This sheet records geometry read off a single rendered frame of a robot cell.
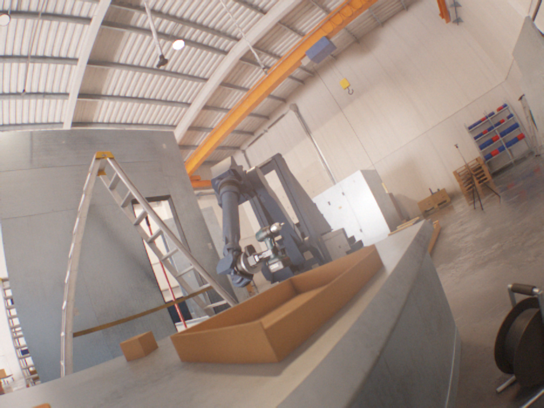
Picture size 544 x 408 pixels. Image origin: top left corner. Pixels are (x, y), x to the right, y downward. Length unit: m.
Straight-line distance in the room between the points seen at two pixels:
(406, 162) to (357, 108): 3.23
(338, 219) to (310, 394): 7.82
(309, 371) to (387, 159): 11.77
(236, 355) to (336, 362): 0.16
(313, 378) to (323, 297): 0.19
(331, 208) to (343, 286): 7.61
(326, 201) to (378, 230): 1.78
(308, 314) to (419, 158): 11.36
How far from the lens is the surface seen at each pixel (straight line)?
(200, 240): 3.63
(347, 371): 0.33
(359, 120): 12.54
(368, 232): 7.77
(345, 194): 7.86
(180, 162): 4.09
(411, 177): 11.73
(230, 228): 1.83
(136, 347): 0.91
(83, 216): 2.42
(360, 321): 0.40
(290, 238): 2.65
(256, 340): 0.37
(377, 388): 0.52
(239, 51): 10.19
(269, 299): 0.77
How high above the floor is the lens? 0.77
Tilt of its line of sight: 12 degrees up
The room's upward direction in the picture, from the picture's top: 24 degrees counter-clockwise
